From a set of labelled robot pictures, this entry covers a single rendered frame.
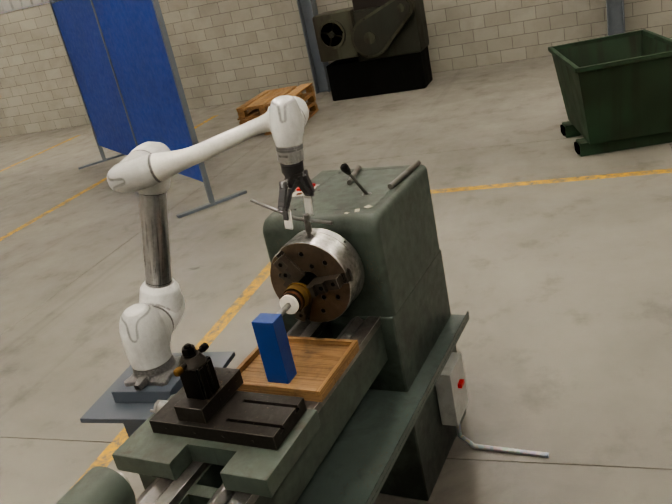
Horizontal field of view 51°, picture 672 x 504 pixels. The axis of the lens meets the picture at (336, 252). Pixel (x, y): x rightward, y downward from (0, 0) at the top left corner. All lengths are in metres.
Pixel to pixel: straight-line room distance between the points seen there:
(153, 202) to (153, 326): 0.45
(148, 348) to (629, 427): 2.05
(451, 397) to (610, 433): 0.73
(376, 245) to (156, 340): 0.87
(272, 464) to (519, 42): 10.75
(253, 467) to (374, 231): 0.94
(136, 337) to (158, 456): 0.66
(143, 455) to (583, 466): 1.83
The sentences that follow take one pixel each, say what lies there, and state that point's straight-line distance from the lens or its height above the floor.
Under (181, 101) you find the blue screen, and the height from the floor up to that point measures 1.11.
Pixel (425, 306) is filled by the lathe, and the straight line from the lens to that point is 2.90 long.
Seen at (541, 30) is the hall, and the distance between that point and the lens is 12.16.
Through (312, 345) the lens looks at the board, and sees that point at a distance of 2.48.
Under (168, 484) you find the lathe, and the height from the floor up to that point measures 0.85.
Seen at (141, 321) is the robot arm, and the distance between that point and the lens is 2.64.
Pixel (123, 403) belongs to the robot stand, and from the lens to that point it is 2.79.
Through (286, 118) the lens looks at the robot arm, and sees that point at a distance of 2.27.
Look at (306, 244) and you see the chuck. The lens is 2.39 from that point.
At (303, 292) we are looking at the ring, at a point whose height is 1.10.
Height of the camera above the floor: 2.09
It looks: 22 degrees down
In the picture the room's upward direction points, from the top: 12 degrees counter-clockwise
